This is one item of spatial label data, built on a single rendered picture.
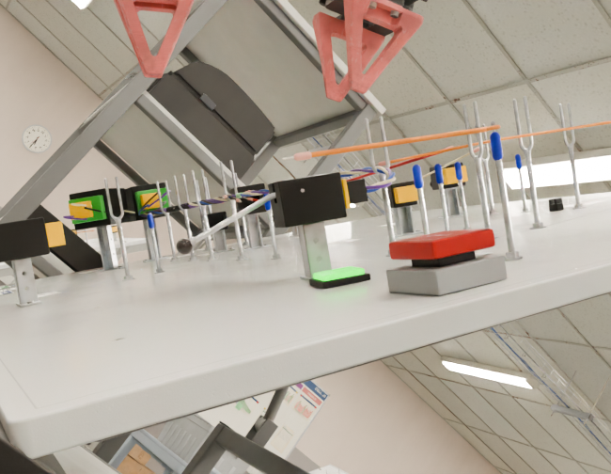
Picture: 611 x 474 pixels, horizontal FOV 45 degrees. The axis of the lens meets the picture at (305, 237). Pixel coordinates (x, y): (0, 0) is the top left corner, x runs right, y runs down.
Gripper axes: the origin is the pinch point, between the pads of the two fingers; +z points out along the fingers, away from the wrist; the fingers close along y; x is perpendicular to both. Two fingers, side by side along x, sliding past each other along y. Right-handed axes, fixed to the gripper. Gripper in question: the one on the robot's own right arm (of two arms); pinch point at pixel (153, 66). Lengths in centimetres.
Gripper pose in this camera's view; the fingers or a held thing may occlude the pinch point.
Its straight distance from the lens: 65.0
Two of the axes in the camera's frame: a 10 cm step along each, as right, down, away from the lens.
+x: -9.7, -0.1, -2.4
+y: -2.4, -0.2, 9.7
